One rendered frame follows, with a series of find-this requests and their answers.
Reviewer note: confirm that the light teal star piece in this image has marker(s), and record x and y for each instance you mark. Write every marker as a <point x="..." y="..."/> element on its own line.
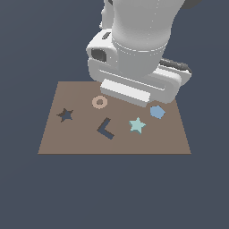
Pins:
<point x="137" y="125"/>

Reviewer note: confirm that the brown slotted board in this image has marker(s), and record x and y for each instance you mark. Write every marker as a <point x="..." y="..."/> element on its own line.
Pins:
<point x="113" y="140"/>

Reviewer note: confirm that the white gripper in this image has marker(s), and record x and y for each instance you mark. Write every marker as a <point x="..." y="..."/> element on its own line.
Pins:
<point x="134" y="82"/>

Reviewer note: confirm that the blue pentagon piece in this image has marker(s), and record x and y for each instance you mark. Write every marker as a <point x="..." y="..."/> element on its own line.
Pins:
<point x="157" y="112"/>

